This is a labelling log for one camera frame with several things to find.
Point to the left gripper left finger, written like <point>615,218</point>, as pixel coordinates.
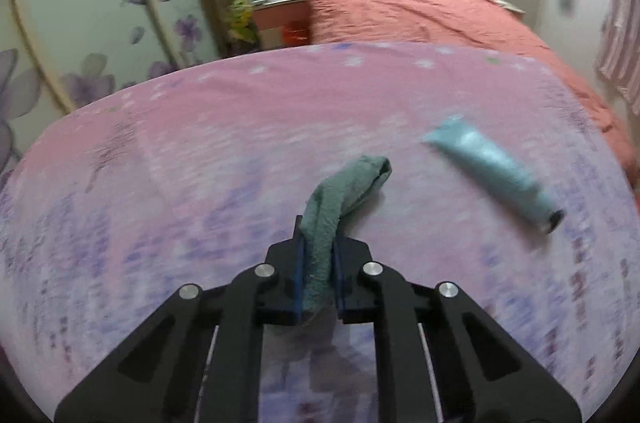
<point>197,358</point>

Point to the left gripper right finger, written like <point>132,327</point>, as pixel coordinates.
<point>439,356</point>

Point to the green sock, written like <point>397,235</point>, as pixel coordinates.
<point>335,198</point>

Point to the light blue cream tube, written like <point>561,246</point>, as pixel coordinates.
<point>502,176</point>

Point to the small orange trash bin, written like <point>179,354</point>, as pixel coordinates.
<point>295,34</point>

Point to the pink floral tablecloth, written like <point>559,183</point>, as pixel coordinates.
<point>191,177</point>

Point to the pink striped curtain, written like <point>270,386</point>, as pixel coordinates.
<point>618,60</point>

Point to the pink bedside table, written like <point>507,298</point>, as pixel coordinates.
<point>274,17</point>

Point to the salmon pink duvet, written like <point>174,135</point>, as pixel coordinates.
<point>475,23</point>

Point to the right bedside table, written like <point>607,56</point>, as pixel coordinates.
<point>514,10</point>

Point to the floral wardrobe sliding door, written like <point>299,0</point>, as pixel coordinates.
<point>60,55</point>

